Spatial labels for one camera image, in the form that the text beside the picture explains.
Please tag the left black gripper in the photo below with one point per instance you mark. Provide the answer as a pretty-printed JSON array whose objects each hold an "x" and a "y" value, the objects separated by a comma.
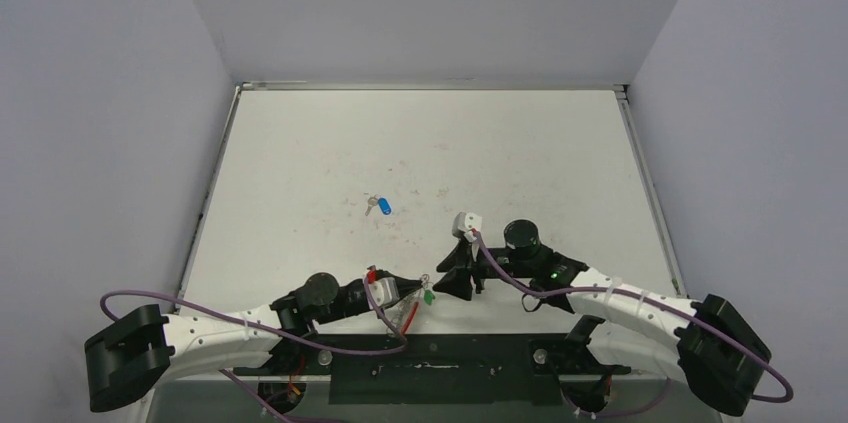
[{"x": 405, "y": 285}]

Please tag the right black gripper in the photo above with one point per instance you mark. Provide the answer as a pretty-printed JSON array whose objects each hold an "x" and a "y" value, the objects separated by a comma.
[{"x": 473, "y": 274}]

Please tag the green capped key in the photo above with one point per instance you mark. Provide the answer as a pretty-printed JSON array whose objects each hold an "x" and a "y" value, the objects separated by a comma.
[{"x": 428, "y": 297}]

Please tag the metal keyring with red handle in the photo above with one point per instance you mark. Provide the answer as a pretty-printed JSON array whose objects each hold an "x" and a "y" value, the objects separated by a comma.
[{"x": 409, "y": 307}]

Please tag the blue capped key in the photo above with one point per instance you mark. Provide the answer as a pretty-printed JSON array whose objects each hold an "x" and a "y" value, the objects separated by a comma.
[{"x": 377, "y": 203}]

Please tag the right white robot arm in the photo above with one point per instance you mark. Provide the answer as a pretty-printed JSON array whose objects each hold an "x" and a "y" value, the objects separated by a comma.
[{"x": 706, "y": 343}]

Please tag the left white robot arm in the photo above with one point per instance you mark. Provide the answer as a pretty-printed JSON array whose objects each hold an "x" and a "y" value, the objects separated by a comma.
[{"x": 146, "y": 347}]

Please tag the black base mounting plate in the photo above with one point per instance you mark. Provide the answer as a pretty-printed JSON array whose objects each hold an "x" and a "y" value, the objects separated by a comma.
[{"x": 446, "y": 369}]

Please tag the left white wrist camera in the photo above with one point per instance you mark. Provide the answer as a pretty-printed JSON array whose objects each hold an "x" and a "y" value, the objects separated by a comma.
[{"x": 383, "y": 289}]

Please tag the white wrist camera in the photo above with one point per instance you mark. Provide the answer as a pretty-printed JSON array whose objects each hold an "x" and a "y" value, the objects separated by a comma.
[
  {"x": 383, "y": 289},
  {"x": 467, "y": 225}
]

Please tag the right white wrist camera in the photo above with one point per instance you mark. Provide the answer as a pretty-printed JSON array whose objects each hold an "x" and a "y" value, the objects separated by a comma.
[{"x": 467, "y": 225}]

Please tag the aluminium table frame rail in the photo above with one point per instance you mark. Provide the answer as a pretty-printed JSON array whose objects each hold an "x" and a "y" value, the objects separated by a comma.
[{"x": 289, "y": 196}]

